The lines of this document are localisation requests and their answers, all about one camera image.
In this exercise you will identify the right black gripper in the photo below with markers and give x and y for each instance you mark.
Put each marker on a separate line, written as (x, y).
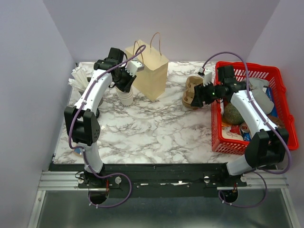
(201, 90)

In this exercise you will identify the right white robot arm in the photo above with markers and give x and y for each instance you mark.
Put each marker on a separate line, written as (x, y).
(268, 144)

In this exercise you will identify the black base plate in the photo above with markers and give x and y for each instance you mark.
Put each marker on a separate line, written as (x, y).
(160, 180)

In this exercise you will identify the white wrapped straws bundle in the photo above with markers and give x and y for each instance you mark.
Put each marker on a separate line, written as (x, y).
(80, 77)

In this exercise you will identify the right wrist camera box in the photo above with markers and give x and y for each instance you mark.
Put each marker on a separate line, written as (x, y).
(206, 75)

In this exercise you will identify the brown lidded tub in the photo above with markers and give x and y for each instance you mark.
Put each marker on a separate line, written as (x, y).
(277, 121)

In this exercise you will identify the brown paper bag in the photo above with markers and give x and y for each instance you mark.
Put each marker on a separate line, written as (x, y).
(151, 81)

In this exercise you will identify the grey plastic bag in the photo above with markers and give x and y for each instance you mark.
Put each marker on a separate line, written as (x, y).
(258, 88)

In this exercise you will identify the green melon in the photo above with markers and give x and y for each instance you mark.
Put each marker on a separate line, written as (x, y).
(232, 115)

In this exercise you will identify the blue orange packet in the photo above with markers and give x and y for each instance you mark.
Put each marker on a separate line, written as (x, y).
(77, 152)

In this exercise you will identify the brown cardboard cup carrier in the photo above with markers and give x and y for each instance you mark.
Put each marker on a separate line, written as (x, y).
(188, 93)

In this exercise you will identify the stack of white paper cups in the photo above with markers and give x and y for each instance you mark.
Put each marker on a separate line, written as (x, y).
(126, 98)

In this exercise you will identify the red white snack packet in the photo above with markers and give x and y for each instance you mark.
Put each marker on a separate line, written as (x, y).
(230, 131)

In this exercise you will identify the aluminium rail frame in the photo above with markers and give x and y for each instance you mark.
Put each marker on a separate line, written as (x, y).
(66, 181)

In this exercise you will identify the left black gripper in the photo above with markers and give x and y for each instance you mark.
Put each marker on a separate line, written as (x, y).
(127, 86)

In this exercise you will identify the blue box in basket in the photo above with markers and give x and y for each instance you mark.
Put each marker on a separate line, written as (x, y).
(270, 96)

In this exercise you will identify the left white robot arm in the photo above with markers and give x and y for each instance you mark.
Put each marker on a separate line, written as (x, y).
(81, 122)

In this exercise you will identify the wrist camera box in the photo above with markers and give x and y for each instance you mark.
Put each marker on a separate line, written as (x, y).
(133, 67)
(206, 75)

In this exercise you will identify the blue drink can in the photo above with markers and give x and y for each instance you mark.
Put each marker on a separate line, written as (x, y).
(245, 132)

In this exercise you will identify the red plastic basket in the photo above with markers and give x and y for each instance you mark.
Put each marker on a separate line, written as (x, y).
(272, 74)

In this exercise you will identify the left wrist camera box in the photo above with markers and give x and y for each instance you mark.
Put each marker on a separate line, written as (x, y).
(133, 67)

